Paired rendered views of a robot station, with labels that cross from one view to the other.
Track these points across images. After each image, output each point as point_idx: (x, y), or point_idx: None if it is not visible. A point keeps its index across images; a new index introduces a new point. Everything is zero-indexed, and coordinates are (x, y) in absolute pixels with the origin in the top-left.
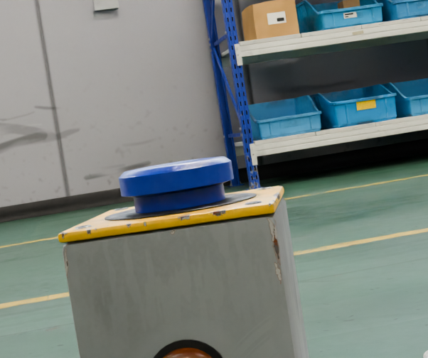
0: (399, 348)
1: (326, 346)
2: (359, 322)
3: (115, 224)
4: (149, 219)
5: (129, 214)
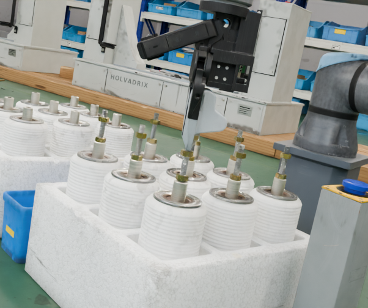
0: None
1: None
2: None
3: None
4: None
5: (367, 195)
